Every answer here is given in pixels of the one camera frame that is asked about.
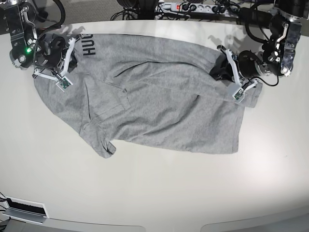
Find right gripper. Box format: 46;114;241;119
36;36;78;73

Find grey cable tray slot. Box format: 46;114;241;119
3;197;50;225

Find white power strip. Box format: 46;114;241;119
156;0;240;17

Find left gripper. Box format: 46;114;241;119
210;50;264;81

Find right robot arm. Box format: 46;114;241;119
0;0;77;73

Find grey t-shirt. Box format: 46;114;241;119
34;34;262;158

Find black power adapter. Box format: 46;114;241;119
237;7;272;28

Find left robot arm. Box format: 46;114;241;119
210;0;309;89

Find tangled black cables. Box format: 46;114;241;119
111;0;194;21

